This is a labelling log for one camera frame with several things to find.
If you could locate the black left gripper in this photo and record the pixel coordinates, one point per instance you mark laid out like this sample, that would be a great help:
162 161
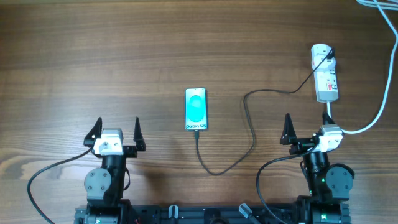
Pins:
130 151

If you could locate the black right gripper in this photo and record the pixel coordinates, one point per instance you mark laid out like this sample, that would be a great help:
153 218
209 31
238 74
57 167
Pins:
290 137

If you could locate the Galaxy smartphone teal screen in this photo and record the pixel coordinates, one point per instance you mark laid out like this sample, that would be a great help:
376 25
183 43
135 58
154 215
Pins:
196 116

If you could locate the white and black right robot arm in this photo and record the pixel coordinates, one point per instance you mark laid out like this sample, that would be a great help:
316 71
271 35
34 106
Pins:
329 184

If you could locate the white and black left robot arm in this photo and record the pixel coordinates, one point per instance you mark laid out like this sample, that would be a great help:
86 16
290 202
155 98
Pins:
105 185

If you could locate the white power strip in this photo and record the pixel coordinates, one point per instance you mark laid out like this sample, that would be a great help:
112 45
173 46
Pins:
323 64

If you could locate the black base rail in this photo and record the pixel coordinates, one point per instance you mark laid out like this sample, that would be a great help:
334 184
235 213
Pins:
221 214

